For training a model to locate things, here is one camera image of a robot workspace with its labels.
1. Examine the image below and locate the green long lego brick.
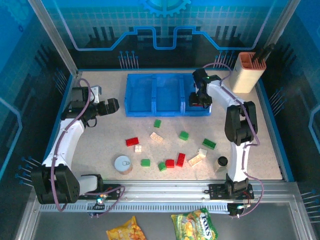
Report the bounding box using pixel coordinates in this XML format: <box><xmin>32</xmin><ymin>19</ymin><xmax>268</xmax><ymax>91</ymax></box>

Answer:
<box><xmin>201</xmin><ymin>138</ymin><xmax>217</xmax><ymax>150</ymax></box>

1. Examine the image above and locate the white long lego brick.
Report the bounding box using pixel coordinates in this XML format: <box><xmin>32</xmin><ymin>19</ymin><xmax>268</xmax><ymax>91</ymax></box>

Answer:
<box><xmin>187</xmin><ymin>154</ymin><xmax>204</xmax><ymax>168</ymax></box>
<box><xmin>149</xmin><ymin>132</ymin><xmax>165</xmax><ymax>144</ymax></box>

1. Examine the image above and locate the blue three-compartment bin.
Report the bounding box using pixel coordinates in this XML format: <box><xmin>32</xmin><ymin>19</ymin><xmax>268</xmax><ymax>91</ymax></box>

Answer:
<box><xmin>124</xmin><ymin>73</ymin><xmax>213</xmax><ymax>118</ymax></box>

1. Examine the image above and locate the beige utensil holder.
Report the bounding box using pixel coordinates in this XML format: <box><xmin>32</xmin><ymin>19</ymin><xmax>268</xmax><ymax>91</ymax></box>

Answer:
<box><xmin>229</xmin><ymin>51</ymin><xmax>267</xmax><ymax>94</ymax></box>

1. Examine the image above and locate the tin can with pull tab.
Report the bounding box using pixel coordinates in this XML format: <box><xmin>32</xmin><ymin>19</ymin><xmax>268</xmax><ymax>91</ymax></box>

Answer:
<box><xmin>114</xmin><ymin>155</ymin><xmax>133</xmax><ymax>175</ymax></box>

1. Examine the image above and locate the jar with black lid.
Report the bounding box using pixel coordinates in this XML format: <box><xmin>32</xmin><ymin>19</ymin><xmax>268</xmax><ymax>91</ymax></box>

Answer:
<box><xmin>214</xmin><ymin>156</ymin><xmax>229</xmax><ymax>173</ymax></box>

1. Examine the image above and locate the small circuit board with LED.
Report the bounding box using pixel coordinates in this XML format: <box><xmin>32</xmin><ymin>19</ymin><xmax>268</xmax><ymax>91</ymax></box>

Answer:
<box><xmin>227</xmin><ymin>199</ymin><xmax>252</xmax><ymax>219</ymax></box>
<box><xmin>86</xmin><ymin>193</ymin><xmax>111</xmax><ymax>218</ymax></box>

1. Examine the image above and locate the yellow snack bag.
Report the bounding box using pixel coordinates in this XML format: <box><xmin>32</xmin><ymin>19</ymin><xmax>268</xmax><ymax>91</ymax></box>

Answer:
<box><xmin>105</xmin><ymin>215</ymin><xmax>147</xmax><ymax>240</ymax></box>

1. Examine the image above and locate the green candy bag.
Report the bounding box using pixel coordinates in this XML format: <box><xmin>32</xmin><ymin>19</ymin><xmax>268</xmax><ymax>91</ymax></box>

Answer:
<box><xmin>170</xmin><ymin>207</ymin><xmax>219</xmax><ymax>240</ymax></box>

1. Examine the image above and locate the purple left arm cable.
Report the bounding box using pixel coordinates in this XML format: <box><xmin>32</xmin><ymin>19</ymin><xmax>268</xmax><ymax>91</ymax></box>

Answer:
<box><xmin>49</xmin><ymin>78</ymin><xmax>126</xmax><ymax>219</ymax></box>

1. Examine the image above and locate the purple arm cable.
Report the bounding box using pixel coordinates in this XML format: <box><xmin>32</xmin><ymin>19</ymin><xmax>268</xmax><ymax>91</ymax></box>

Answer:
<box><xmin>202</xmin><ymin>62</ymin><xmax>266</xmax><ymax>220</ymax></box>
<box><xmin>49</xmin><ymin>78</ymin><xmax>126</xmax><ymax>219</ymax></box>

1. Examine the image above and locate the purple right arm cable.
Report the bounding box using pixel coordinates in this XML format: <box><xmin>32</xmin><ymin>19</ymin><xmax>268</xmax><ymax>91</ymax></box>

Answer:
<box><xmin>202</xmin><ymin>62</ymin><xmax>266</xmax><ymax>220</ymax></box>

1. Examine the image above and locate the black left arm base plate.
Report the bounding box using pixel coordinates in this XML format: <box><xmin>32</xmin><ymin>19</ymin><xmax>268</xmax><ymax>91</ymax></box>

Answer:
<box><xmin>101</xmin><ymin>183</ymin><xmax>123</xmax><ymax>201</ymax></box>

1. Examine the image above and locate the black utensil handle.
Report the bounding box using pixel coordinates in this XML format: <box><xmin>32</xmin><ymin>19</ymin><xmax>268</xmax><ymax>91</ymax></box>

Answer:
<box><xmin>251</xmin><ymin>43</ymin><xmax>275</xmax><ymax>62</ymax></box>

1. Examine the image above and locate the aluminium frame post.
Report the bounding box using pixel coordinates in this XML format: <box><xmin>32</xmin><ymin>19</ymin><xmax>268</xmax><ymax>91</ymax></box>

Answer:
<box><xmin>268</xmin><ymin>0</ymin><xmax>301</xmax><ymax>46</ymax></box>
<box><xmin>27</xmin><ymin>0</ymin><xmax>83</xmax><ymax>77</ymax></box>

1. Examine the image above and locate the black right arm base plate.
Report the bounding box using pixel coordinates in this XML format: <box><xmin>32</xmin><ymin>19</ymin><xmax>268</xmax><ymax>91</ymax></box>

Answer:
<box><xmin>204</xmin><ymin>183</ymin><xmax>255</xmax><ymax>201</ymax></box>

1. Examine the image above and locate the aluminium front rail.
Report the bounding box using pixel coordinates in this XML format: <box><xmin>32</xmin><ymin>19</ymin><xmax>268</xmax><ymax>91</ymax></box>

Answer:
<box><xmin>29</xmin><ymin>178</ymin><xmax>301</xmax><ymax>213</ymax></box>

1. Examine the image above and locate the slotted grey cable duct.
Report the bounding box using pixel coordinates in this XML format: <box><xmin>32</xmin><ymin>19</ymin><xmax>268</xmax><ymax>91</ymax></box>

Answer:
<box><xmin>39</xmin><ymin>202</ymin><xmax>232</xmax><ymax>213</ymax></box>

